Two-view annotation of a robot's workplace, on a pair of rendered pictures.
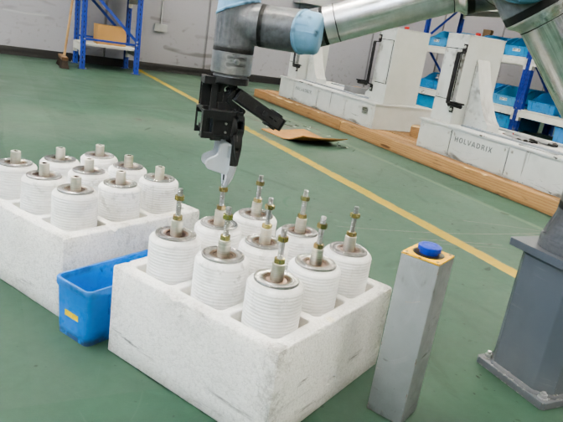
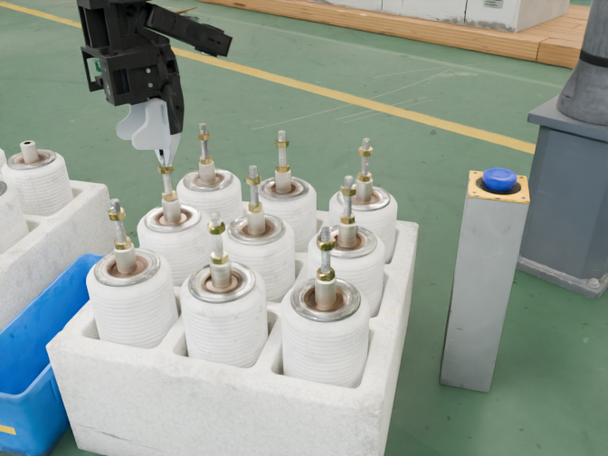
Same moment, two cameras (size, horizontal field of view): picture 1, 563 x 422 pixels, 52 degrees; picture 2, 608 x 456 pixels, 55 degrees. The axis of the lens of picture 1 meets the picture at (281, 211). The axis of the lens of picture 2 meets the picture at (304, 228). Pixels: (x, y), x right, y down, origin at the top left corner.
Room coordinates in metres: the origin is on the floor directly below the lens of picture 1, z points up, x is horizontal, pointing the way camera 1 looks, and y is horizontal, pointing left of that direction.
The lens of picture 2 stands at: (0.41, 0.17, 0.64)
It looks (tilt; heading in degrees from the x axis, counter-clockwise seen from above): 31 degrees down; 341
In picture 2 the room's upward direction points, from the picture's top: 1 degrees counter-clockwise
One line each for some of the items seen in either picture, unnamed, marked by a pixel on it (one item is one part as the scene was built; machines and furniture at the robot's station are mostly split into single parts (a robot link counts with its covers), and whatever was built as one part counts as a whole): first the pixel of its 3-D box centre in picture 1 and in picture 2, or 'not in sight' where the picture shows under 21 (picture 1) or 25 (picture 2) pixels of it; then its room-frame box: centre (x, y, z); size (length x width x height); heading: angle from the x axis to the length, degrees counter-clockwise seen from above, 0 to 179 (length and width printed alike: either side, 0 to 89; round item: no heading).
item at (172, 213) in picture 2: (219, 217); (171, 210); (1.10, 0.12, 0.26); 0.02 x 0.02 x 0.03
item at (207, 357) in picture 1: (253, 317); (262, 326); (1.04, 0.02, 0.09); 0.39 x 0.39 x 0.18; 56
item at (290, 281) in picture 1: (276, 279); (325, 299); (0.87, -0.01, 0.25); 0.08 x 0.08 x 0.01
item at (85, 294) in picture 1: (130, 291); (66, 346); (1.12, 0.29, 0.06); 0.30 x 0.11 x 0.12; 147
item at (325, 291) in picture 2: (277, 271); (325, 289); (0.87, -0.01, 0.26); 0.02 x 0.02 x 0.03
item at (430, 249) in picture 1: (429, 249); (498, 181); (0.94, -0.26, 0.32); 0.04 x 0.04 x 0.02
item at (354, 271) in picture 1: (340, 291); (360, 251); (1.07, -0.14, 0.16); 0.10 x 0.10 x 0.18
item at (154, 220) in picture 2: (219, 223); (173, 218); (1.10, 0.12, 0.25); 0.08 x 0.08 x 0.01
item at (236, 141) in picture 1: (234, 142); (166, 96); (1.08, 0.11, 0.42); 0.05 x 0.02 x 0.09; 21
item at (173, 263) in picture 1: (171, 279); (139, 327); (1.01, 0.19, 0.16); 0.10 x 0.10 x 0.18
